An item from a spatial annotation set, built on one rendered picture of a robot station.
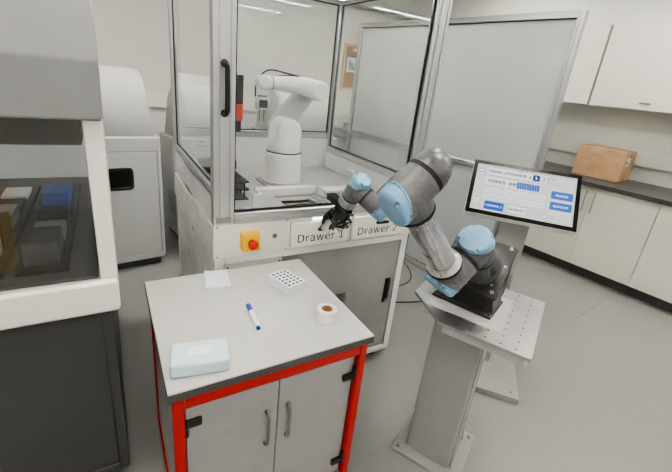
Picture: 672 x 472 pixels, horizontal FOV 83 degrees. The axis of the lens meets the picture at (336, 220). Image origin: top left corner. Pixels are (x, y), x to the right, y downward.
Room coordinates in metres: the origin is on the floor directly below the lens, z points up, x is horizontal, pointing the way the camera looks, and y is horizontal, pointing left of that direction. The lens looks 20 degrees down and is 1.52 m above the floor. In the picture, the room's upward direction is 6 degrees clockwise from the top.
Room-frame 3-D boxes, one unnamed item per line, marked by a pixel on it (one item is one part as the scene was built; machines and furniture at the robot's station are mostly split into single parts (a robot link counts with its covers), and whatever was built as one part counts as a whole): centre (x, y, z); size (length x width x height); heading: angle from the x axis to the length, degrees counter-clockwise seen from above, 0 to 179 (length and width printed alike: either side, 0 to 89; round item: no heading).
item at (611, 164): (3.78, -2.52, 1.04); 0.41 x 0.32 x 0.28; 39
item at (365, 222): (1.76, -0.20, 0.87); 0.29 x 0.02 x 0.11; 122
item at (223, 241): (2.03, 0.29, 0.87); 1.02 x 0.95 x 0.14; 122
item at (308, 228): (1.60, 0.06, 0.87); 0.29 x 0.02 x 0.11; 122
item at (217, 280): (1.26, 0.42, 0.77); 0.13 x 0.09 x 0.02; 23
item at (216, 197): (2.03, 0.29, 1.47); 1.02 x 0.95 x 1.05; 122
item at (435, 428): (1.33, -0.56, 0.38); 0.30 x 0.30 x 0.76; 59
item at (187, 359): (0.83, 0.32, 0.78); 0.15 x 0.10 x 0.04; 112
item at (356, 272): (2.03, 0.28, 0.40); 1.03 x 0.95 x 0.80; 122
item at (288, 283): (1.29, 0.16, 0.78); 0.12 x 0.08 x 0.04; 48
